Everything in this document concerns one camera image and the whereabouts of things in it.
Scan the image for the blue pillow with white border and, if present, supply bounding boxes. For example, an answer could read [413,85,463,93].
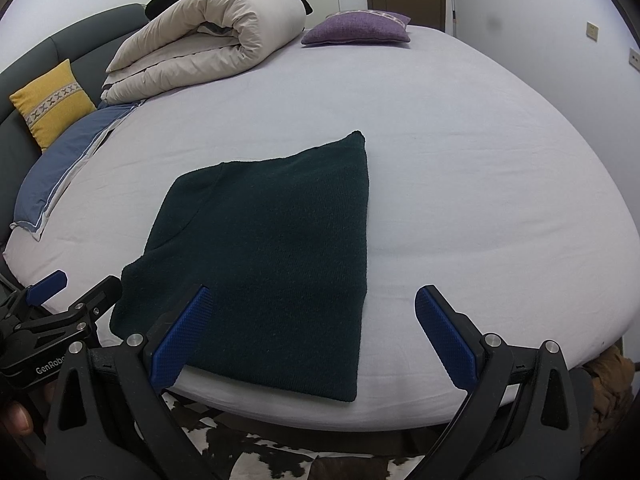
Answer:
[10,100,146,242]

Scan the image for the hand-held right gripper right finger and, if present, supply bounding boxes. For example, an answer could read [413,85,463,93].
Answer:
[415,284,583,480]

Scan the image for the dark green knit sweater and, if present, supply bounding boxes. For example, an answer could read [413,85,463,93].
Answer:
[109,130,371,403]

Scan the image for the beige folded comforter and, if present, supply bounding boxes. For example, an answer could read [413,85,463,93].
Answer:
[101,0,307,106]

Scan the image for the brown garment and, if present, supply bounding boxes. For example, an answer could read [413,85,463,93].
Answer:
[582,345,638,441]

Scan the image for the cowhide rug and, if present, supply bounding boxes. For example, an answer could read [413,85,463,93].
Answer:
[160,390,451,480]

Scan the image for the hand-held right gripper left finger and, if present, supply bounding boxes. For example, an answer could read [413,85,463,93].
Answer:
[45,285,216,480]

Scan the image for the purple pillow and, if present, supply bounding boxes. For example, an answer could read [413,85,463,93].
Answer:
[301,10,412,46]

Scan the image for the grey upholstered headboard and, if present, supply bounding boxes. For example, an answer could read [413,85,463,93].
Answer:
[0,2,151,241]

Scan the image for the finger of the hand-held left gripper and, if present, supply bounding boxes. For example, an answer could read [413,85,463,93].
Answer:
[0,269,68,321]
[64,275,123,347]

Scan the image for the yellow patterned pillow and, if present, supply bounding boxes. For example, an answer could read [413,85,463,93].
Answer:
[9,59,97,153]

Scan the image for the person's left hand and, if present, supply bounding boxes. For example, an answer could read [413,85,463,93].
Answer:
[0,382,56,438]

